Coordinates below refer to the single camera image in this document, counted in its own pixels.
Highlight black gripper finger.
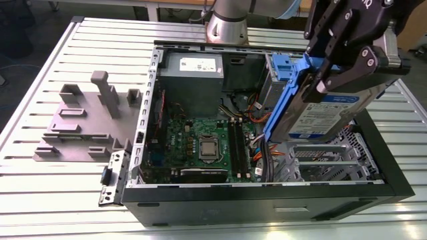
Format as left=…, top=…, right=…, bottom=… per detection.
left=313, top=44, right=391, bottom=95
left=301, top=0, right=356, bottom=65

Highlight hard disk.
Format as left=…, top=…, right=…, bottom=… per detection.
left=261, top=52, right=388, bottom=145

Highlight metal disk bay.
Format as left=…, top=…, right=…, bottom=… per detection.
left=288, top=143, right=371, bottom=182

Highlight wooden cabinet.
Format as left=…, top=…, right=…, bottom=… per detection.
left=396, top=14, right=427, bottom=65

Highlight blue plastic drive latch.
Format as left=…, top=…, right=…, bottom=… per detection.
left=271, top=53, right=299, bottom=82

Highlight metal optical drive cage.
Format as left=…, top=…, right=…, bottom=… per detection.
left=257, top=52, right=303, bottom=113

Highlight black RAM slot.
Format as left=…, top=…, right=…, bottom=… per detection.
left=227, top=117, right=244, bottom=179

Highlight grey power supply unit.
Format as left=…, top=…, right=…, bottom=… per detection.
left=156, top=51, right=225, bottom=120

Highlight CPU socket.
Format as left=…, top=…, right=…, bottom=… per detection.
left=195, top=134, right=225, bottom=165

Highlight long white framed desk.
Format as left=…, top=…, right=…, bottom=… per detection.
left=45, top=0, right=215, bottom=23

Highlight silver CPU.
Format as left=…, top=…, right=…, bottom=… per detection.
left=199, top=142, right=220, bottom=159

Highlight green motherboard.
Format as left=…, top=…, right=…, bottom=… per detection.
left=145, top=117, right=264, bottom=183

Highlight black graphics card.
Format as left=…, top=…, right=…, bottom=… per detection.
left=169, top=167, right=231, bottom=185

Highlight black PC case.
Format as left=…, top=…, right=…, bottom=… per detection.
left=120, top=39, right=416, bottom=227

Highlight blue expansion slot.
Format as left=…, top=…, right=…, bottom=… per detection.
left=149, top=152, right=164, bottom=168

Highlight grey parts rack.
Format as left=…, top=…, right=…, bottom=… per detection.
left=32, top=70, right=143, bottom=163

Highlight orange power wire bundle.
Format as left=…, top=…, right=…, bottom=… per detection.
left=248, top=92, right=271, bottom=124
left=251, top=147, right=287, bottom=164

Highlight yellow black power wires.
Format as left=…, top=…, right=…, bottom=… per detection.
left=217, top=104, right=247, bottom=121

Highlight black cable bundle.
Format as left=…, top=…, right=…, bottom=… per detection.
left=259, top=134, right=280, bottom=182

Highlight thin red wire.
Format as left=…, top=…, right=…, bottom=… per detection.
left=151, top=88, right=168, bottom=146

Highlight metal slot retainer bracket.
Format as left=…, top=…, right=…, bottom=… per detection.
left=97, top=149, right=132, bottom=207

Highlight black blue bracket latch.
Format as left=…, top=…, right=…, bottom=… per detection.
left=100, top=166, right=113, bottom=186

